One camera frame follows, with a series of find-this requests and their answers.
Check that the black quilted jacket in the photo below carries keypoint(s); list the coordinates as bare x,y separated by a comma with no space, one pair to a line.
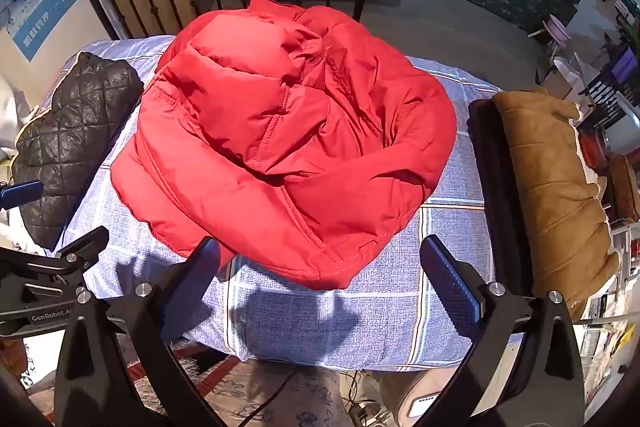
75,132

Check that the brown suede jacket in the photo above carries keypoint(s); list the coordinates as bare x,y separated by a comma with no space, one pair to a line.
545,187

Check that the white bed sheet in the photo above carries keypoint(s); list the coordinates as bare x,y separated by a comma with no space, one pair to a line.
325,322

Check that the red puffer jacket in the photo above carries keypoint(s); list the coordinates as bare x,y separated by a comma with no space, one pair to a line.
280,132

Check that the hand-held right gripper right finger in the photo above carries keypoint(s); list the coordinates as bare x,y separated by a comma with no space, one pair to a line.
447,279

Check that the floral rug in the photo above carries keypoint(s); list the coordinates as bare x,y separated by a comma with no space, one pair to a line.
310,399

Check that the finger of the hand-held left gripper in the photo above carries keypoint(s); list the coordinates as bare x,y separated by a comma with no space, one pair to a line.
20,195
60,257

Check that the blue and white wall poster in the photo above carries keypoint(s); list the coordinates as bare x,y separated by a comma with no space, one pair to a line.
45,12

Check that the pink stool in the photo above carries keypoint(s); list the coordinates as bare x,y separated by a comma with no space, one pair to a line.
557,29

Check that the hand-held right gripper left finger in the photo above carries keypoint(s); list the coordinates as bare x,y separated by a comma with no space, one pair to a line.
202,264

